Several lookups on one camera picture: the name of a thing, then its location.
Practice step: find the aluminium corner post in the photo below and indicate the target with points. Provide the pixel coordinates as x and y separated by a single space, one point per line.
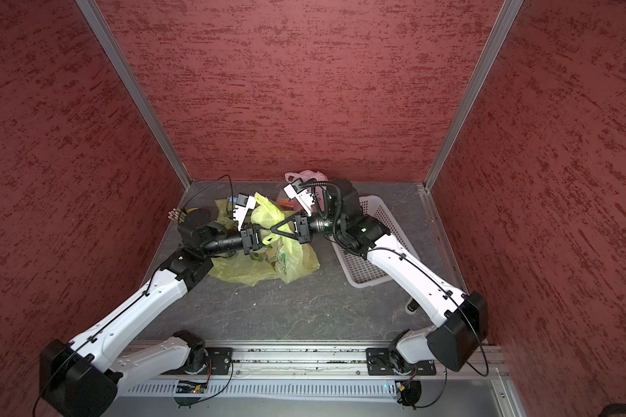
498 34
100 28

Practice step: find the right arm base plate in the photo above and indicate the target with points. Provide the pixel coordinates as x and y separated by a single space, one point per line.
388 362

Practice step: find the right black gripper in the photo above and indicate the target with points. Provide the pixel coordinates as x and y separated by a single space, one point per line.
303 224

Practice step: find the yellow pencil cup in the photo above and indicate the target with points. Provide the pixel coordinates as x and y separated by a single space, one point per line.
179 215

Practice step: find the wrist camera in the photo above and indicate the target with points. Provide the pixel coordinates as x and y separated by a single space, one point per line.
297 191
242 205

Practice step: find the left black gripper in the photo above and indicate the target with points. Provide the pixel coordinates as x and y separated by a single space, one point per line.
250 238

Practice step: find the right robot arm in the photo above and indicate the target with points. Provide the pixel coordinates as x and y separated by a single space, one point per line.
461 319

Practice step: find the pink plastic bag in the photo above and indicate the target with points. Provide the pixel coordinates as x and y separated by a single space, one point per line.
304 176

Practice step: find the green plastic bag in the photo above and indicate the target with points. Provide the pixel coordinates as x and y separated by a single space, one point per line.
282 258
240 268

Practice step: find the left aluminium corner post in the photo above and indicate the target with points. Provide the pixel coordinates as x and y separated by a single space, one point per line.
100 28

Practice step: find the aluminium front rail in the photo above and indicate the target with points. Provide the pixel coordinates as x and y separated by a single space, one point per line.
341 361

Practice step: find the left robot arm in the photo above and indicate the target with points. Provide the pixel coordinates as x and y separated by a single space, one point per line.
84 376

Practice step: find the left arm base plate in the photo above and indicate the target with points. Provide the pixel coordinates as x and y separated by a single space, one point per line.
206 361

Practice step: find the right aluminium corner post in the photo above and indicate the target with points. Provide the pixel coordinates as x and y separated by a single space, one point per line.
498 34

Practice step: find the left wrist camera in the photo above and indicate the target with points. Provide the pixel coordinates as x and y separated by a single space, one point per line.
242 205

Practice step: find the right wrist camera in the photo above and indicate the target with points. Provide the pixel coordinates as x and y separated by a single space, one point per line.
297 191

